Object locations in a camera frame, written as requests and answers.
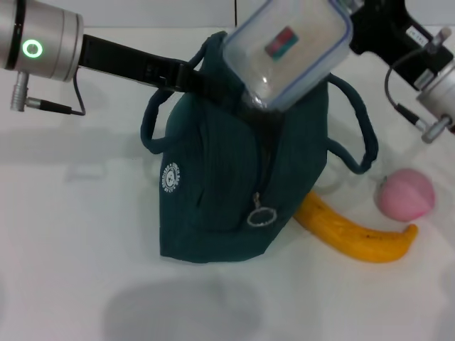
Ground dark arm cable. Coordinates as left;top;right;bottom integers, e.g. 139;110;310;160
384;27;451;129
9;69;87;117

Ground clear plastic food container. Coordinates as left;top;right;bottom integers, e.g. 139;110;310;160
223;0;353;114

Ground dark teal insulated lunch bag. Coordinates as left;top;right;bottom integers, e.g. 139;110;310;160
140;31;380;265

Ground dark left arm cable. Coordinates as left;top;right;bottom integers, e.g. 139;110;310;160
9;69;87;117

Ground pink peach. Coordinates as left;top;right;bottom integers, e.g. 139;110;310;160
376;168;437;222

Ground yellow banana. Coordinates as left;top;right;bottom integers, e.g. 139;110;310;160
294;191;419;264

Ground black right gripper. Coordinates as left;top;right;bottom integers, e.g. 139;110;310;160
341;0;455;90

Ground dark right arm cable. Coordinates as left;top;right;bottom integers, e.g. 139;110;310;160
384;27;451;129

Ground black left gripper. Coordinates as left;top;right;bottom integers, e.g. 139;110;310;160
76;33;247;115

